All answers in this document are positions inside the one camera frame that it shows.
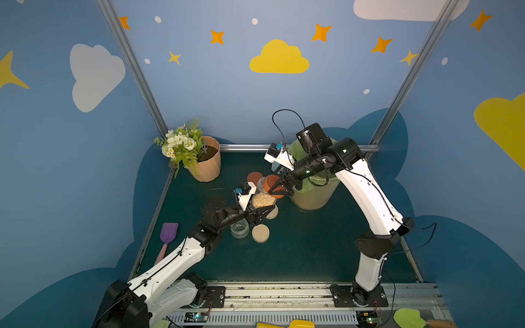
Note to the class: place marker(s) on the red lid oatmeal jar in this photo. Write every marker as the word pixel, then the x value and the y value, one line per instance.
pixel 261 198
pixel 254 177

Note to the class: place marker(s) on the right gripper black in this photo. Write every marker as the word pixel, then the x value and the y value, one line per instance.
pixel 290 180

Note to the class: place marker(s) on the light blue toy spatula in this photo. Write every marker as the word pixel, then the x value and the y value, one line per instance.
pixel 276 168

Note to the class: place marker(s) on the terracotta flower pot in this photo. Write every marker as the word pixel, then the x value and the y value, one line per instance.
pixel 208 170

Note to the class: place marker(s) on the aluminium front rail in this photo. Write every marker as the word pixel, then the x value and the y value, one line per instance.
pixel 310 304

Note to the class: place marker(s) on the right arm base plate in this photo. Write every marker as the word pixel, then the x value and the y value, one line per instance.
pixel 344 296

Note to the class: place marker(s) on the white flowers green plant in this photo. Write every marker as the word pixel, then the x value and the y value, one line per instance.
pixel 184 146

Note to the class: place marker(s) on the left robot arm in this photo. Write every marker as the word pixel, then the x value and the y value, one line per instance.
pixel 150 297

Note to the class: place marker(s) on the green toy spatula wooden handle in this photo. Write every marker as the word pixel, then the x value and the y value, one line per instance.
pixel 410 318

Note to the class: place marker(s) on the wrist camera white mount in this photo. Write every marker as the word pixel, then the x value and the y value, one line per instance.
pixel 244 192
pixel 277 153

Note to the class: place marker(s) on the purple pink toy spatula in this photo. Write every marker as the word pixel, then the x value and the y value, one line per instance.
pixel 168 234

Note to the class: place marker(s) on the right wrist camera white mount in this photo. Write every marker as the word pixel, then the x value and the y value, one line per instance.
pixel 277 153

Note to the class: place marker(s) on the red jar lid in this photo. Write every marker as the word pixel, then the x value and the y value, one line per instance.
pixel 273 187

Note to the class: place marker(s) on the right controller board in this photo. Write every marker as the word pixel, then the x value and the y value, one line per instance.
pixel 367 319

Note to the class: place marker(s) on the clear oatmeal jar front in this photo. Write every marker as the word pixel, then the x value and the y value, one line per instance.
pixel 240 229

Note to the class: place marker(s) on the controller board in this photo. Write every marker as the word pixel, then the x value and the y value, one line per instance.
pixel 196 317
pixel 367 319

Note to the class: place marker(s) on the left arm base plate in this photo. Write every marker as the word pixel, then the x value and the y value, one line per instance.
pixel 209 297

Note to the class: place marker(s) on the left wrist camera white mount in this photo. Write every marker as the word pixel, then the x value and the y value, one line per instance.
pixel 244 192

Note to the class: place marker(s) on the green toy tool left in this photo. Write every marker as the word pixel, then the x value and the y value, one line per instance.
pixel 162 324

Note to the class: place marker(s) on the mesh bin green bag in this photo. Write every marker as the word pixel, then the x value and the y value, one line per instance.
pixel 316 191

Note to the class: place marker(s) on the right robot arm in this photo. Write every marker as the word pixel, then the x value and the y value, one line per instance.
pixel 346 161

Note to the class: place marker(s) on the beige jar lid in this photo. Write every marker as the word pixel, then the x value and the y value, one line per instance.
pixel 260 233
pixel 273 214

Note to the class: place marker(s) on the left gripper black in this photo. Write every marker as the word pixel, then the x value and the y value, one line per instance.
pixel 250 209

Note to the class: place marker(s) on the left controller board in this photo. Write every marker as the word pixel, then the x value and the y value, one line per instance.
pixel 196 317

